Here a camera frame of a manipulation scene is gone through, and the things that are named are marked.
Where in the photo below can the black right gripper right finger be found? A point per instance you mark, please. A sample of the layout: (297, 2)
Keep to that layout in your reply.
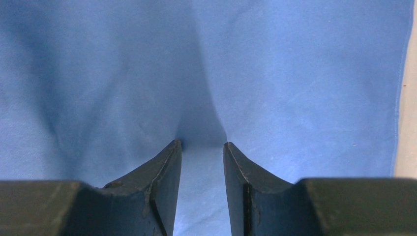
(261, 204)

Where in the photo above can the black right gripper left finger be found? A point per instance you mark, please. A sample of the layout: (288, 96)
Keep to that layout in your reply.
(140, 203)

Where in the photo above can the blue surgical wrap cloth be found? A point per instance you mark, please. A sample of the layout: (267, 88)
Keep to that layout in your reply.
(91, 89)

